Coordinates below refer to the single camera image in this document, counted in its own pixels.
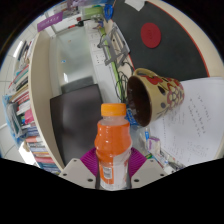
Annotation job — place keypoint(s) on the beige floral mug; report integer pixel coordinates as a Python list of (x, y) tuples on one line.
[(160, 96)]

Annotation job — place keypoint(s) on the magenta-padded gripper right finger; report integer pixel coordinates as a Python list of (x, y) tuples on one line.
[(148, 171)]

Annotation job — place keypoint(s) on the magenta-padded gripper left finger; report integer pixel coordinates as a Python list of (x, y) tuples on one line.
[(76, 171)]

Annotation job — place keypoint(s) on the black computer monitor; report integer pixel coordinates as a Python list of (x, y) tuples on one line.
[(76, 123)]

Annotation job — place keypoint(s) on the small blue box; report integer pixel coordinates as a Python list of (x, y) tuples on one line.
[(133, 119)]

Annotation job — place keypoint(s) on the wall shelf with books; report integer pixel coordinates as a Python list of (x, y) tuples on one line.
[(38, 100)]

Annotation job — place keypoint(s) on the flat round red coaster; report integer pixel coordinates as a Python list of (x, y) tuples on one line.
[(150, 35)]

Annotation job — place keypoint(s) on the orange drink bottle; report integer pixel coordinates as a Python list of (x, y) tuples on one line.
[(112, 146)]

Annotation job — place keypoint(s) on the grey metal laptop stand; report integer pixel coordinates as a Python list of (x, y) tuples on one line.
[(113, 46)]

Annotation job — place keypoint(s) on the white handwritten paper sheet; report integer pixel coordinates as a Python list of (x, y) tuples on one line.
[(196, 123)]

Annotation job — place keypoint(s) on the small white paper sheet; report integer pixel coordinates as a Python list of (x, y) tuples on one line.
[(135, 4)]

